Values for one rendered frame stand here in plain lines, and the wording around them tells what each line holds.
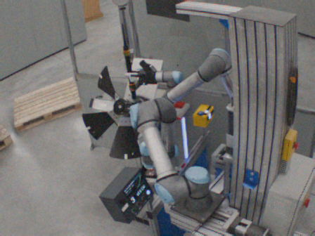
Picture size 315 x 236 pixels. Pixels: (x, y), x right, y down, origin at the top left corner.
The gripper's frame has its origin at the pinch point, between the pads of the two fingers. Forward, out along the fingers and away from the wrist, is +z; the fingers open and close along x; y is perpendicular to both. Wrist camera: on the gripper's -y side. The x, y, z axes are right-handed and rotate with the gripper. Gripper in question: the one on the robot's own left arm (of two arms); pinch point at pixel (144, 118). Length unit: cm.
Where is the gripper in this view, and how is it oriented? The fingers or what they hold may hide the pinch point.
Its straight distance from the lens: 227.0
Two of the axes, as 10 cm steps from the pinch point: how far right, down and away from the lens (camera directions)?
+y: -9.6, 2.7, 0.1
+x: 2.3, 8.2, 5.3
